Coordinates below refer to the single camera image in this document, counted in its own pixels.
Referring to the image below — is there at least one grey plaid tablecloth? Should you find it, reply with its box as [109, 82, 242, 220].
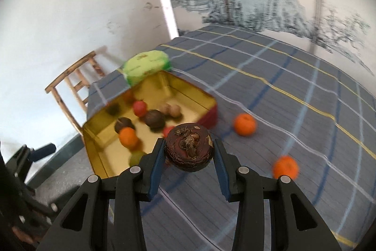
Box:
[85, 24, 376, 251]

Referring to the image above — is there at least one dark purple passion fruit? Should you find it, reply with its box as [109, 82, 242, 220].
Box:
[114, 117, 135, 134]

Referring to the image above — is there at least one wooden chair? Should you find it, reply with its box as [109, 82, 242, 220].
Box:
[45, 50, 106, 137]

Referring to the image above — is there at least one dark brown wrinkled fruit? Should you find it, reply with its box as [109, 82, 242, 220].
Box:
[164, 123, 214, 172]

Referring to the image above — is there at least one gold metal tin box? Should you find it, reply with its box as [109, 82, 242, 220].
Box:
[82, 70, 218, 178]

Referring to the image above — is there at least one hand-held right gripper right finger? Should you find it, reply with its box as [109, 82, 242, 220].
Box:
[214, 139, 343, 251]

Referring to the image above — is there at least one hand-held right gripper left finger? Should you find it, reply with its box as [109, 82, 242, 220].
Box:
[37, 138, 166, 251]

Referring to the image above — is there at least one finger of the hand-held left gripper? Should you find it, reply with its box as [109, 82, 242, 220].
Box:
[25, 184, 59, 215]
[9, 143, 56, 178]

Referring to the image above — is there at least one green round fruit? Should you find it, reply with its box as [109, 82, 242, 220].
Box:
[129, 151, 147, 167]

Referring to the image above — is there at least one green tissue pack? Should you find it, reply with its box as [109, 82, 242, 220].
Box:
[122, 50, 171, 87]

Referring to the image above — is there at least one large dark brown round fruit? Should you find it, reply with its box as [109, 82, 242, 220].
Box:
[144, 110, 165, 130]

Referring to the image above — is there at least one orange tangerine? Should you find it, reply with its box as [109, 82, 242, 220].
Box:
[119, 127, 139, 147]
[233, 113, 257, 137]
[273, 156, 299, 180]

